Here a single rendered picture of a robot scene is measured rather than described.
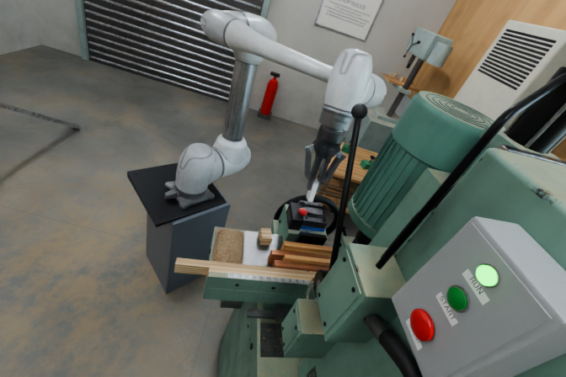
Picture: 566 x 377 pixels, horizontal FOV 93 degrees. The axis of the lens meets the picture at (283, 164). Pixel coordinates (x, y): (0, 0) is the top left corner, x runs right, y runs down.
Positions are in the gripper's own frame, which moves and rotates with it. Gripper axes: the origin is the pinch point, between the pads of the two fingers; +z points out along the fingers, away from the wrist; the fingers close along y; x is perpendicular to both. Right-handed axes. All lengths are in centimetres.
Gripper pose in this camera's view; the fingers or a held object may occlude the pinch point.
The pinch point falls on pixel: (312, 190)
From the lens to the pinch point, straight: 84.8
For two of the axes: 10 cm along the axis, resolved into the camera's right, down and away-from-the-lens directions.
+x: -1.5, -3.7, 9.1
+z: -2.5, 9.1, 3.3
